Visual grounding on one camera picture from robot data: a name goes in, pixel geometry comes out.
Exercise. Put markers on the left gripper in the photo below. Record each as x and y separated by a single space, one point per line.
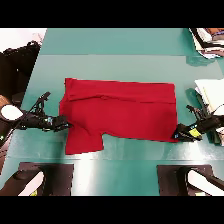
60 123

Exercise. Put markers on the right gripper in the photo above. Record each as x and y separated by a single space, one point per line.
186 132

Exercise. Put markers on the red T-shirt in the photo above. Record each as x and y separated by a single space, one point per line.
123 110

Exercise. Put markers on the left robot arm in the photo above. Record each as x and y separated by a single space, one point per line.
20 118

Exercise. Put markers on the dark green garment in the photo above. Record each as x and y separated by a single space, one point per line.
194 98

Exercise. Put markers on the white garment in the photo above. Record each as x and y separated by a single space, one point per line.
213 93

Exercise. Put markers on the heap of clothes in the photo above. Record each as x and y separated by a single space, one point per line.
208 43

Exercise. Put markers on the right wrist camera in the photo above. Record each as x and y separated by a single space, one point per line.
198 111

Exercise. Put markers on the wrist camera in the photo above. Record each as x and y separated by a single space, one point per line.
41 101
198 111

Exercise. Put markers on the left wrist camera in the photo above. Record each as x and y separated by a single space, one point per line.
41 101

